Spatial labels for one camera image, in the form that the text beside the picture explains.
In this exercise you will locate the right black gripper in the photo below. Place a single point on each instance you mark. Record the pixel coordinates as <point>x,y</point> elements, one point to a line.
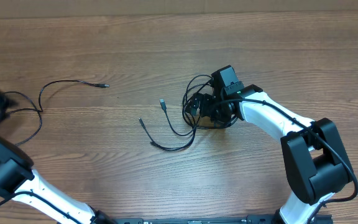
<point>206,100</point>

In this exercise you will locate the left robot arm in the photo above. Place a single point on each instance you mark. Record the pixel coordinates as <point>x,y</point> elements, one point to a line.
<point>20,182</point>

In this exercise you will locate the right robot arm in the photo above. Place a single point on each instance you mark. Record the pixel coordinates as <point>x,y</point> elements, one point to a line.
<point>316,163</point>

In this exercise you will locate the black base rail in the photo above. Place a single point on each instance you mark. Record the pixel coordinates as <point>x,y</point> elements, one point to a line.
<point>197,221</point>

